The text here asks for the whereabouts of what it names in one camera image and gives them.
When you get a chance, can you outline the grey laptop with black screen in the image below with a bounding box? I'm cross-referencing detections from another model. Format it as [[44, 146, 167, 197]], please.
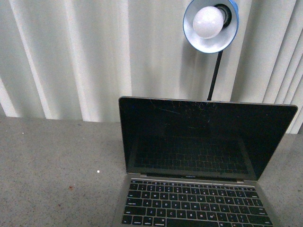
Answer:
[[113, 96, 297, 227]]

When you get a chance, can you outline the white curtain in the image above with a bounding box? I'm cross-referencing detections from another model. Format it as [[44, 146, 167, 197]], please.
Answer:
[[0, 0, 303, 133]]

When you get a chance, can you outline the blue gooseneck desk lamp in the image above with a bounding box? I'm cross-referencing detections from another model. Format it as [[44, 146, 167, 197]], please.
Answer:
[[183, 0, 240, 101]]

